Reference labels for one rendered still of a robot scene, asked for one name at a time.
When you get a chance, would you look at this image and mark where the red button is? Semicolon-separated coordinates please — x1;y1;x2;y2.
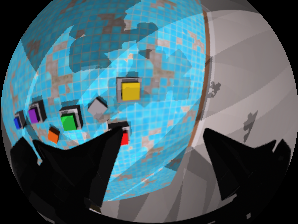
108;121;130;145

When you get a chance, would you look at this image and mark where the green button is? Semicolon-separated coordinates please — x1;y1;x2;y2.
59;104;84;132

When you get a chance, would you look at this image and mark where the orange block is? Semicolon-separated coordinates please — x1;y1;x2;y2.
48;125;60;144

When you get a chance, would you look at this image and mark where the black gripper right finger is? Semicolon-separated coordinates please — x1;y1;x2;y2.
202;128;277;201

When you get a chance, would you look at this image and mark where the purple button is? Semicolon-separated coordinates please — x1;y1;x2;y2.
28;100;47;124

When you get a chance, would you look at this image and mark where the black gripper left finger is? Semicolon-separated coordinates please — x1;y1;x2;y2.
33;127;124;208

